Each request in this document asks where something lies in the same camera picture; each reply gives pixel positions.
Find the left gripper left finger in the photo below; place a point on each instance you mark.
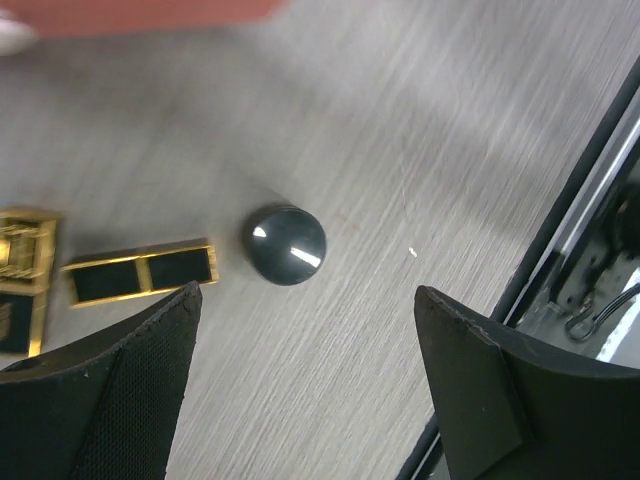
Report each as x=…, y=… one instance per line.
x=105, y=406

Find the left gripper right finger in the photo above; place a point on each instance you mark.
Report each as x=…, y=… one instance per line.
x=510, y=406

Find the red drawer box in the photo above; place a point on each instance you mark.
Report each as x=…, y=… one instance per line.
x=25, y=22

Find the gold black lipstick lower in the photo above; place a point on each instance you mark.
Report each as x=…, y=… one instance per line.
x=133, y=273

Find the gold black lipstick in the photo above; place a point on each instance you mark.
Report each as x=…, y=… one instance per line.
x=133, y=273
x=28, y=247

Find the gold black lipstick upper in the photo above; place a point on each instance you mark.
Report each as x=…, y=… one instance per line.
x=28, y=247

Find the black round jar right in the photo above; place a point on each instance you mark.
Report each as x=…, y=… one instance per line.
x=285, y=244

